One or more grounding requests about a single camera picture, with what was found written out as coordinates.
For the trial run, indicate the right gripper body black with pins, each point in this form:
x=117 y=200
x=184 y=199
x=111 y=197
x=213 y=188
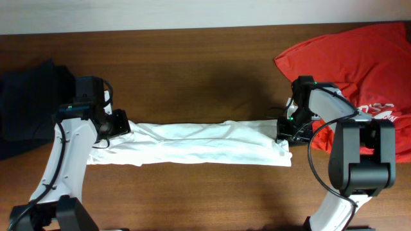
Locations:
x=297 y=127

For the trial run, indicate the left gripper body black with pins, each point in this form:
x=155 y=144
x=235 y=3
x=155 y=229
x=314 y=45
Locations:
x=118 y=124

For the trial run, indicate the red t-shirt with white print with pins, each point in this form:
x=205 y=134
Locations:
x=370 y=65

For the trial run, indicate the white t-shirt with green print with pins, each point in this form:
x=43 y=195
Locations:
x=230 y=142

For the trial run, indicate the folded black garment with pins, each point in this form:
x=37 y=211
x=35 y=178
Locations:
x=29 y=99

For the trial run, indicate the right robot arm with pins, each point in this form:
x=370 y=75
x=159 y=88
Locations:
x=362 y=162

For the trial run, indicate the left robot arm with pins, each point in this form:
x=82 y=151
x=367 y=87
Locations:
x=86 y=120

